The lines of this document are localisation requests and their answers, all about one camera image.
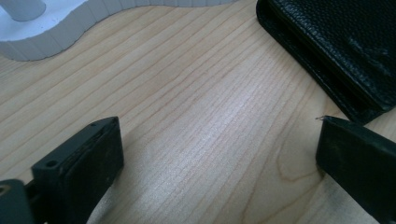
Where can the white holder with post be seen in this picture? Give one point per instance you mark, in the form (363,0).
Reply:
(46,31)

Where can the black leather wallet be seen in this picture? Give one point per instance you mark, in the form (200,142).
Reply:
(342,46)

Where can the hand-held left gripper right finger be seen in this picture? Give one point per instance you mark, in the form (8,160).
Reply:
(361,165)

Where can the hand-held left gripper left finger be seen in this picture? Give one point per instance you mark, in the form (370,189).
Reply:
(84,168)

